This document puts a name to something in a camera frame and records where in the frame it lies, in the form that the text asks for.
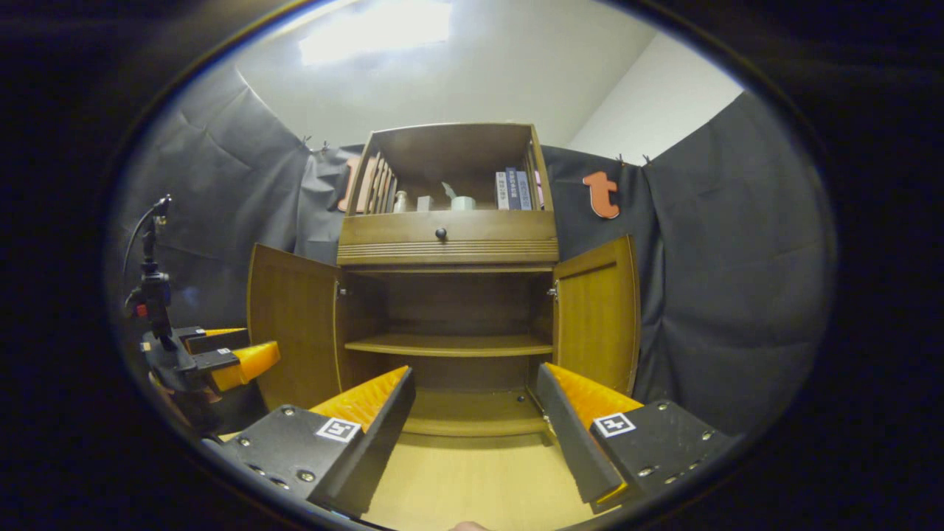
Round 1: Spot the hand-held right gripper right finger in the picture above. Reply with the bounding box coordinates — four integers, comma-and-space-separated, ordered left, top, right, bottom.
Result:
537, 361, 732, 517

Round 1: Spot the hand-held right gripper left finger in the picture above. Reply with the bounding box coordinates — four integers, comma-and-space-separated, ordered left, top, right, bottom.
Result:
219, 366, 417, 518

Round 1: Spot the wooden shoe cabinet door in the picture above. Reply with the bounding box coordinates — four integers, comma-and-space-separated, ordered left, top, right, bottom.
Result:
247, 243, 344, 412
551, 235, 642, 398

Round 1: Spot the wooden double-door shoe cabinet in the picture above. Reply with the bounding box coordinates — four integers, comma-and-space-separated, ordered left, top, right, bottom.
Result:
247, 122, 642, 438

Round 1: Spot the wooden drawer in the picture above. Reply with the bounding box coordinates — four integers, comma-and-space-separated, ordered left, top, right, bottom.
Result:
337, 209, 559, 249

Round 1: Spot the black backdrop cloth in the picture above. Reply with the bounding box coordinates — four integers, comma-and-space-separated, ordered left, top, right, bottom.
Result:
111, 63, 839, 437

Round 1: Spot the pale green cup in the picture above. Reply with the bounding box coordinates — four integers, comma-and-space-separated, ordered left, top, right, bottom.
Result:
441, 181, 477, 212

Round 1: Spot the black cable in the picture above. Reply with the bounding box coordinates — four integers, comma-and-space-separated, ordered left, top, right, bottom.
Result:
122, 196, 172, 275

